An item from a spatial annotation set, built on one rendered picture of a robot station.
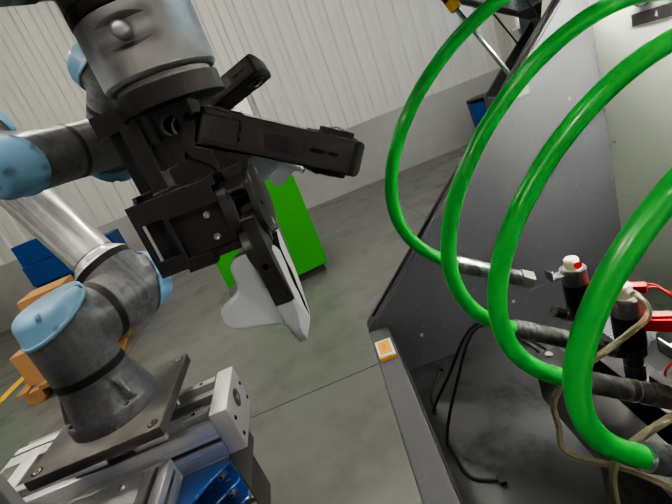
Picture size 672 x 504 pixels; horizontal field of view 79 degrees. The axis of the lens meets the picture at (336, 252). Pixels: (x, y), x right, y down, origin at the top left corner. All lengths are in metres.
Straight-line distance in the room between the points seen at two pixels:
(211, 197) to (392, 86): 6.97
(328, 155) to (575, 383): 0.20
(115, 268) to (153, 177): 0.55
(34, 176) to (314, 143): 0.41
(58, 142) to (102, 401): 0.41
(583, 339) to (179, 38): 0.28
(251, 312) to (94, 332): 0.49
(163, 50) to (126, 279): 0.60
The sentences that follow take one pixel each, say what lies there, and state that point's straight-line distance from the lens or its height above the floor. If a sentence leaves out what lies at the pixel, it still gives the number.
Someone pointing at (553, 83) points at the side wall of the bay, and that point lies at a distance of 0.85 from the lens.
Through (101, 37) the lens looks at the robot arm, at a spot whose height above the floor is 1.46.
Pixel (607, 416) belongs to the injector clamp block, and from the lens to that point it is 0.56.
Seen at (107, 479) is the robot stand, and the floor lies 0.96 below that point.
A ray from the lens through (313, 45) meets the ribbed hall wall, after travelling 7.07.
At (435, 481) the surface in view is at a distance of 0.56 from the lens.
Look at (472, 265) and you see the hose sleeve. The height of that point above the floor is 1.17.
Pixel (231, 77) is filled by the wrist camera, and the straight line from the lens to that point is 0.58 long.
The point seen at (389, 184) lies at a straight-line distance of 0.43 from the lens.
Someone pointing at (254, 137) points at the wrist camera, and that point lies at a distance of 0.28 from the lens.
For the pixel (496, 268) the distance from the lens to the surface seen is 0.30.
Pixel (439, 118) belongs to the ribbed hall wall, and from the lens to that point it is 7.45.
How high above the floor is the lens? 1.38
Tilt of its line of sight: 18 degrees down
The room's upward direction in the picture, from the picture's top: 21 degrees counter-clockwise
